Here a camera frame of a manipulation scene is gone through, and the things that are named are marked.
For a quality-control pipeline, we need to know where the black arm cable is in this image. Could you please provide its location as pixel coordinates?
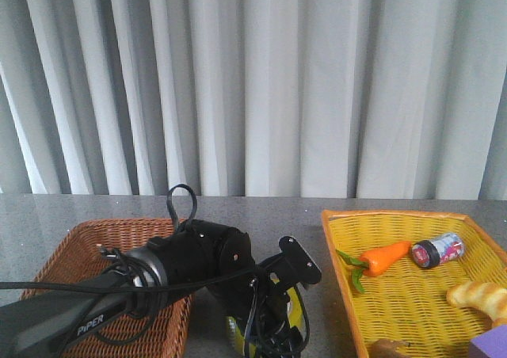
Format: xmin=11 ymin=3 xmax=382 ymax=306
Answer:
xmin=0 ymin=184 xmax=310 ymax=358

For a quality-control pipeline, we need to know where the purple foam cube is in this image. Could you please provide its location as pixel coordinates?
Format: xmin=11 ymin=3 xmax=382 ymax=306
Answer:
xmin=467 ymin=325 xmax=507 ymax=358

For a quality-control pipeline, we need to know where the yellow tape roll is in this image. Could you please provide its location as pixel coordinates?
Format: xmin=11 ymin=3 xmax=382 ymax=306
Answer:
xmin=225 ymin=287 xmax=310 ymax=357

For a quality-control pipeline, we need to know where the toy bread croissant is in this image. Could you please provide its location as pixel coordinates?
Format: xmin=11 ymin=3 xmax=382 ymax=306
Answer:
xmin=446 ymin=281 xmax=506 ymax=328

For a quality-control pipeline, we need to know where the small red labelled can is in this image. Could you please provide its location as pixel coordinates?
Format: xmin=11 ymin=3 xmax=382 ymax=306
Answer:
xmin=411 ymin=232 xmax=466 ymax=269

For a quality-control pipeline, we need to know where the yellow woven basket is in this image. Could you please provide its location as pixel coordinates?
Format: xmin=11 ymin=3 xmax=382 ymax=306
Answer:
xmin=322 ymin=210 xmax=506 ymax=357

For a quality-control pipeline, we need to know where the brown wicker basket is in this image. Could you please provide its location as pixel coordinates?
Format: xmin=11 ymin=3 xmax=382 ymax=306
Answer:
xmin=36 ymin=219 xmax=211 ymax=357

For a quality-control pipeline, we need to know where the brown dried leaf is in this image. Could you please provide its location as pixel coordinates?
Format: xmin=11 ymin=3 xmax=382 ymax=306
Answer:
xmin=369 ymin=338 xmax=411 ymax=358

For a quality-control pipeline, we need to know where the white pleated curtain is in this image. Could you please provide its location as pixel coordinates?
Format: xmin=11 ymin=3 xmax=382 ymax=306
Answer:
xmin=1 ymin=0 xmax=506 ymax=200

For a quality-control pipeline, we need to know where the orange toy carrot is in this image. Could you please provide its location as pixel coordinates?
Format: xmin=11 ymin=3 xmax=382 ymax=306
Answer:
xmin=336 ymin=241 xmax=411 ymax=294

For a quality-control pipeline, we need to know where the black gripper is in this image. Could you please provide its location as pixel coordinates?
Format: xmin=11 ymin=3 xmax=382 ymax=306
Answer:
xmin=208 ymin=268 xmax=306 ymax=358

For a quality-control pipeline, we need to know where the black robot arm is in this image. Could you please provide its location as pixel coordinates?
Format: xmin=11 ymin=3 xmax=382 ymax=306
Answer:
xmin=1 ymin=219 xmax=322 ymax=357

